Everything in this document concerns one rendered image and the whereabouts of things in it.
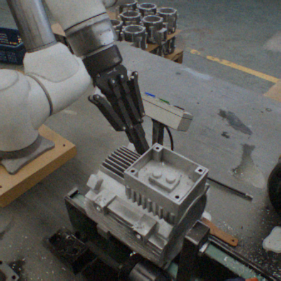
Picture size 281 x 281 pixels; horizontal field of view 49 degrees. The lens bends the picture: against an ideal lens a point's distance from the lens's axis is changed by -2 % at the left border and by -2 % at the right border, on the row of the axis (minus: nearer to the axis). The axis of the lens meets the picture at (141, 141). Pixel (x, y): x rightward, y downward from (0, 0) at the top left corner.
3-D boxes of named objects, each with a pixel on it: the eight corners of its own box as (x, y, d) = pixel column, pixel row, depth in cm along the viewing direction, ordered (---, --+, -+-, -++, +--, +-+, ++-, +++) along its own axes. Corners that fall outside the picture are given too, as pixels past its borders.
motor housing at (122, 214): (204, 222, 74) (217, 168, 62) (157, 283, 63) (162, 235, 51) (138, 183, 83) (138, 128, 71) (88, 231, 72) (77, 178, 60)
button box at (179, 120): (187, 132, 86) (195, 114, 85) (176, 130, 80) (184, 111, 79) (139, 108, 94) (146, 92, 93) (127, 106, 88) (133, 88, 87)
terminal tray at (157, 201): (204, 193, 62) (209, 168, 57) (174, 230, 55) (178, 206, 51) (155, 166, 67) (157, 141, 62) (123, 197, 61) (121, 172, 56)
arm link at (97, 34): (116, 8, 58) (128, 38, 60) (90, 22, 64) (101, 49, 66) (80, 22, 52) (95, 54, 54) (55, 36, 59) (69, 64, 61)
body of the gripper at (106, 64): (93, 54, 55) (114, 100, 58) (125, 38, 60) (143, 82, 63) (71, 62, 61) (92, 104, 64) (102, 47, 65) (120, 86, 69)
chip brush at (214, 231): (240, 238, 84) (241, 236, 84) (233, 251, 81) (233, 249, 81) (177, 202, 93) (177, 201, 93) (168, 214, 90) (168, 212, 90)
